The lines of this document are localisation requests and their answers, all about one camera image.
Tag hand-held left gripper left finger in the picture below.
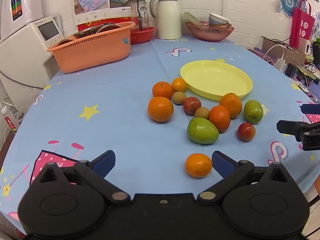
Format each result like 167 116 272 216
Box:
30 150 131 204

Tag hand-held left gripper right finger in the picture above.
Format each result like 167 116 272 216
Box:
197 151 297 204

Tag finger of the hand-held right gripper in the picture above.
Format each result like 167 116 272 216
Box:
276 120 320 151
301 104 320 116

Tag red apple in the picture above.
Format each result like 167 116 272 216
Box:
237 122 256 142
183 96 202 115

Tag green mango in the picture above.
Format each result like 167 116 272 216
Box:
187 117 220 145
244 100 264 124

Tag brown kiwi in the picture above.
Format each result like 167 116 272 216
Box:
194 107 210 120
172 91 188 105

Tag yellow plastic plate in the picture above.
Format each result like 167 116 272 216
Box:
180 60 253 101

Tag small orange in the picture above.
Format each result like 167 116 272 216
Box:
171 77 188 93

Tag blue printed tablecloth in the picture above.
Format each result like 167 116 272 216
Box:
0 35 320 240

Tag black power adapter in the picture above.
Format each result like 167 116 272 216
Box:
285 62 298 78

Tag white power adapter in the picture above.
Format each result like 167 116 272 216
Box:
276 58 287 73

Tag white box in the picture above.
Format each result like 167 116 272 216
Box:
299 37 313 55

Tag cardboard box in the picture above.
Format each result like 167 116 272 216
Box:
261 36 307 67

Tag red gift bag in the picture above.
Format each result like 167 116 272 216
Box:
289 0 316 49

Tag white red-label bottle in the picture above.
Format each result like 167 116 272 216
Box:
0 102 20 134

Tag orange plastic basket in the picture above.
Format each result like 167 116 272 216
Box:
47 21 136 74

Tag blue paper fan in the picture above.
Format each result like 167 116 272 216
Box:
276 0 300 18

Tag patterned small bowl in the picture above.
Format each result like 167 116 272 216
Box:
208 22 233 29

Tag copper coloured bowl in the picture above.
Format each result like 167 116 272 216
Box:
185 21 236 42

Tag small red plastic basket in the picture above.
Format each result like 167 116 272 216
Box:
130 27 156 45

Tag white appliance with screen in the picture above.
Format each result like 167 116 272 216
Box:
0 15 63 92

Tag metal pot lids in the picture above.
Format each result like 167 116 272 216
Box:
72 22 123 40

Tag white dish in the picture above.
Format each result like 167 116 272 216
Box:
184 11 204 26

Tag clear glass pitcher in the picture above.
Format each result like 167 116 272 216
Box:
137 1 151 32

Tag white thermos jug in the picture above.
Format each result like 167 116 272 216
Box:
149 0 182 40

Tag white water purifier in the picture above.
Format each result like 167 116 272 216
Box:
0 0 43 43

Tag wall calendar poster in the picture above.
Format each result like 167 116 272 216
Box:
72 0 148 32

